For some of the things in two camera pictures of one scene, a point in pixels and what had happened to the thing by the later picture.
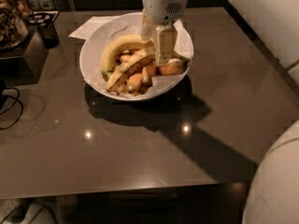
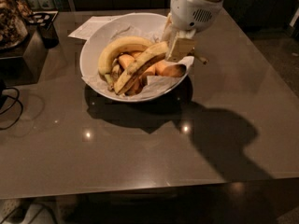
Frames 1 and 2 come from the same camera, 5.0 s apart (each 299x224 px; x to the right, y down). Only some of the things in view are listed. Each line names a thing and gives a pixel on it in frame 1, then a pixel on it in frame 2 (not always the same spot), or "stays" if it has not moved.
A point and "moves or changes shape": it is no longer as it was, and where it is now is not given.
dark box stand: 24,63 stays
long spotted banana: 135,61 moves or changes shape
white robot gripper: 163,7 → 191,12
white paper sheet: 84,31 stays
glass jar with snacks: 14,16 stays
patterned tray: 44,19 stays
